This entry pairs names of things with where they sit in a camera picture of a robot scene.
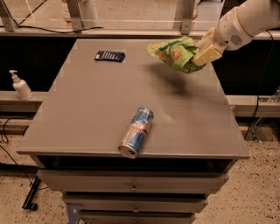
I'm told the black floor cable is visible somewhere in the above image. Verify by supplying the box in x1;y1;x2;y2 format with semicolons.
0;116;49;191

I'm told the green rice chip bag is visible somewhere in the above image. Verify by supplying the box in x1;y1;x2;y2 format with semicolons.
147;37;205;74

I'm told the grey metal drawer cabinet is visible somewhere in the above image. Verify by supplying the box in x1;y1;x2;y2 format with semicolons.
18;38;249;224

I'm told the white pump dispenser bottle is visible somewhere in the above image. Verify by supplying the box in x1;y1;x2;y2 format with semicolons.
9;70;33;100

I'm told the grey metal window post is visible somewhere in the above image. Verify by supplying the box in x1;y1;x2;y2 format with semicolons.
173;0;195;35
66;0;83;32
0;0;18;32

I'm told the dark blue rxbar blueberry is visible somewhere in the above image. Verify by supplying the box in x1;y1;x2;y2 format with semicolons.
94;51;125;62

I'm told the grey metal window post left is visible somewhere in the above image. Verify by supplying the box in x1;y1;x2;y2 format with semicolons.
0;0;18;32

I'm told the black cable on ledge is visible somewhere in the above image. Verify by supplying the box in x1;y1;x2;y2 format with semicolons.
14;24;103;34

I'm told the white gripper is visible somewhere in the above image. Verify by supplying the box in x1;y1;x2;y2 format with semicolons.
192;7;252;66

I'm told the blue silver energy drink can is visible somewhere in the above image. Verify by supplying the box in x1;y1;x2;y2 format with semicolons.
118;107;154;158

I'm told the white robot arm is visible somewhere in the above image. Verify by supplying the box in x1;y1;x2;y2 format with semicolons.
192;0;280;66

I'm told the grey metal window post right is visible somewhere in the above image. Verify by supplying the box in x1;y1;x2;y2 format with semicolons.
173;0;195;35

